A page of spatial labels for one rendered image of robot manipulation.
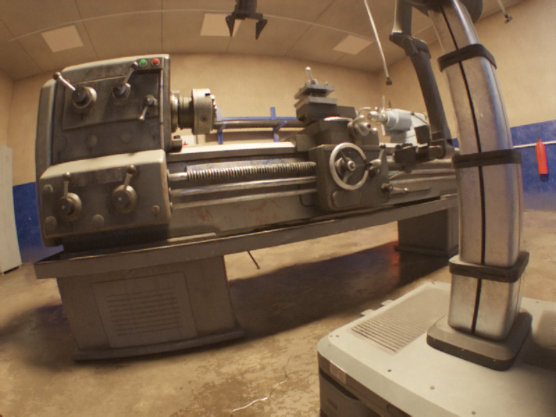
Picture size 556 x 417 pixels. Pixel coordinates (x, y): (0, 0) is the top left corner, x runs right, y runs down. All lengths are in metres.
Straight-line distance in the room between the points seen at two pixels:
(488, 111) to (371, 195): 0.90
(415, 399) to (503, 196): 0.36
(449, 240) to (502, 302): 1.67
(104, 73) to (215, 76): 3.82
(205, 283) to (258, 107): 4.12
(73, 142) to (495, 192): 1.34
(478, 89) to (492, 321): 0.42
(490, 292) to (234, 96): 4.71
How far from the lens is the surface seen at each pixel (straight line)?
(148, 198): 0.97
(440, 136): 0.90
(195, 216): 1.13
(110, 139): 1.16
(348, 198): 1.19
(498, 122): 0.52
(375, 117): 1.94
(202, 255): 0.97
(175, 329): 1.17
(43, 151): 1.28
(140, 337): 1.20
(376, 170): 1.27
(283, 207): 1.23
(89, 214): 1.02
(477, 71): 0.54
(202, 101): 1.34
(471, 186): 0.51
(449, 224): 2.13
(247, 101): 4.88
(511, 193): 0.50
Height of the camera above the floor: 0.60
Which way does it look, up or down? 3 degrees down
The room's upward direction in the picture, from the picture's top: 6 degrees counter-clockwise
